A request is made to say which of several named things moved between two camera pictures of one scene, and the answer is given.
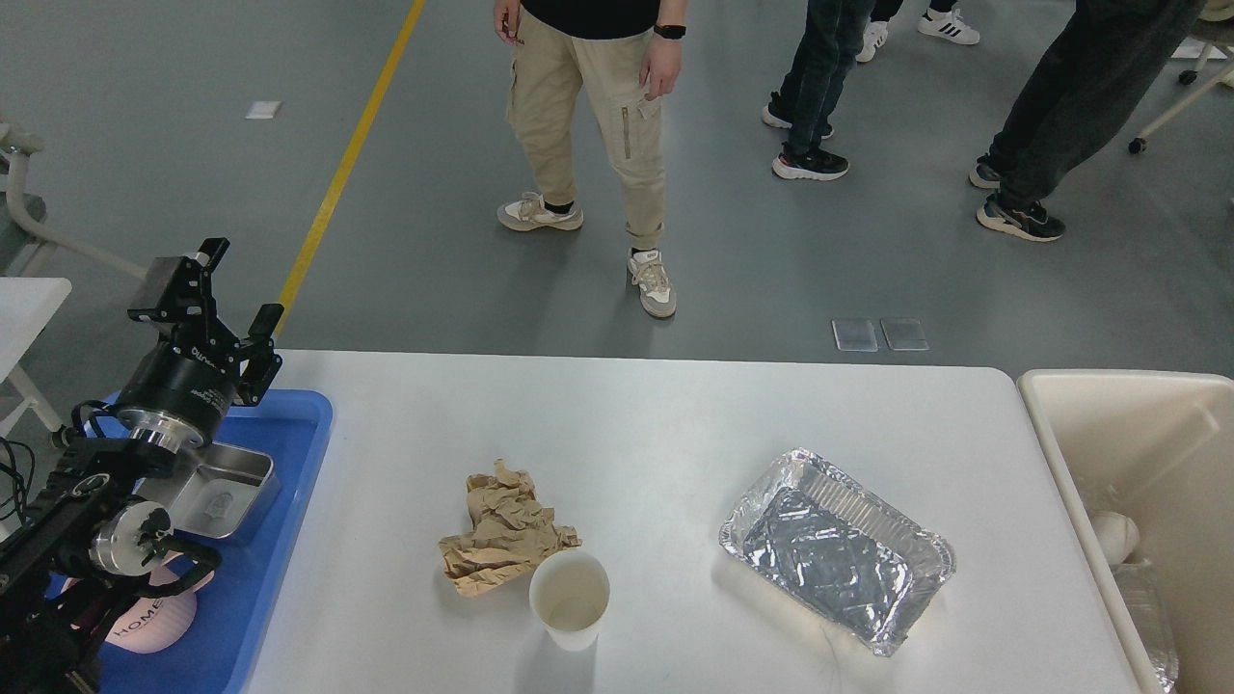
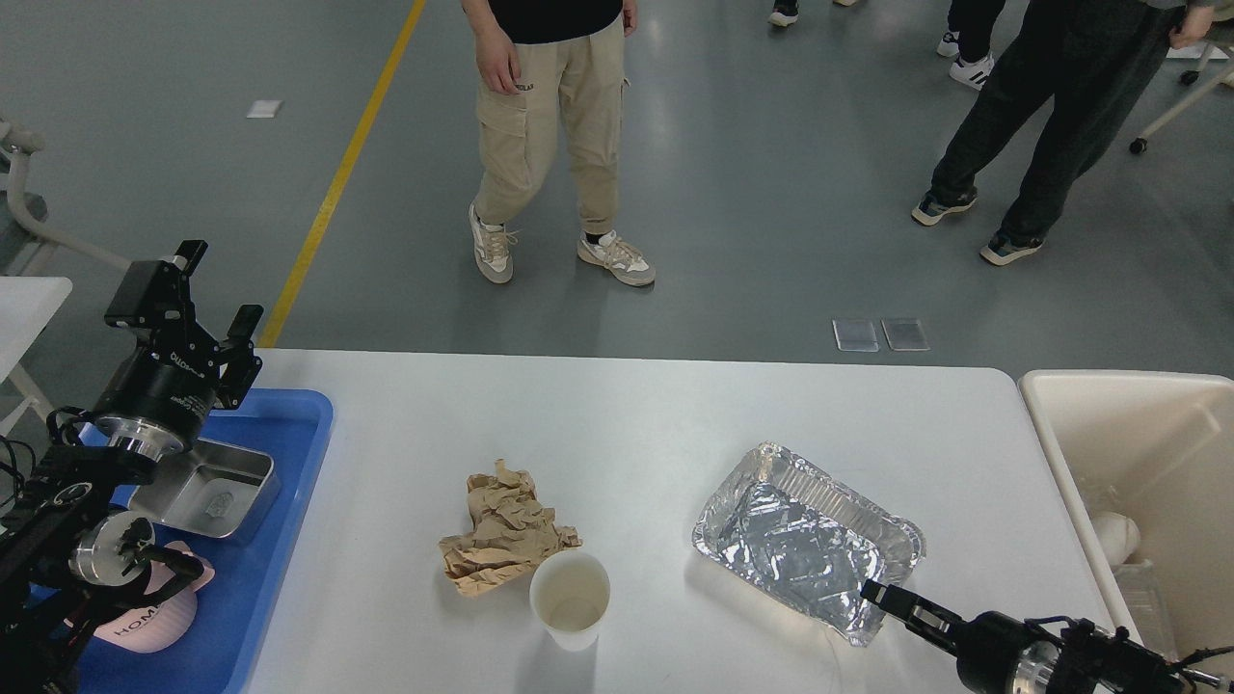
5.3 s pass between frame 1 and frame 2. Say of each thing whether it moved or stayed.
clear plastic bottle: stayed
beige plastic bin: stayed
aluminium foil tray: moved
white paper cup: stayed
